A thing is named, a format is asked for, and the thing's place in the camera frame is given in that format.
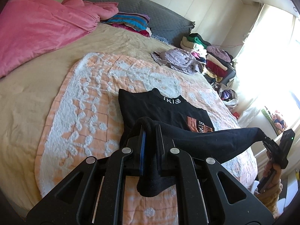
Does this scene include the right hand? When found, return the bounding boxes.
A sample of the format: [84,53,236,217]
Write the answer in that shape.
[254,150,284,211]

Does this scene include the bag of clothes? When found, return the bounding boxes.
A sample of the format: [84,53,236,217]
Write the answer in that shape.
[213,83,239,110]

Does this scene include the pile of folded clothes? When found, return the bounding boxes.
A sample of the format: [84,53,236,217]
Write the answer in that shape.
[180,33,236,85]

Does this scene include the pink duvet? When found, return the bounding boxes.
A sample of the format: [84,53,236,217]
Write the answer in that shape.
[1,0,119,77]

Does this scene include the black sweater with orange cuffs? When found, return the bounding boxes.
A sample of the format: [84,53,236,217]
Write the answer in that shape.
[118,88,266,197]

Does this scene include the lilac crumpled garment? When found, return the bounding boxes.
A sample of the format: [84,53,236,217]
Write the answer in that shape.
[151,48,203,75]

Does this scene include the grey quilted headboard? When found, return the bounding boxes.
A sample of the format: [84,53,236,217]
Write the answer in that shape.
[85,0,195,47]

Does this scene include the striped blue brown pillow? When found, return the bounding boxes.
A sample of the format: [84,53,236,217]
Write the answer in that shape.
[102,12,152,37]

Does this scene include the beige bed sheet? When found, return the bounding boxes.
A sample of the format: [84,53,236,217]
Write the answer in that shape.
[1,24,169,212]

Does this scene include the peach white tufted blanket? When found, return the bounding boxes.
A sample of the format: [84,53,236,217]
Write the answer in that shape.
[34,52,258,225]

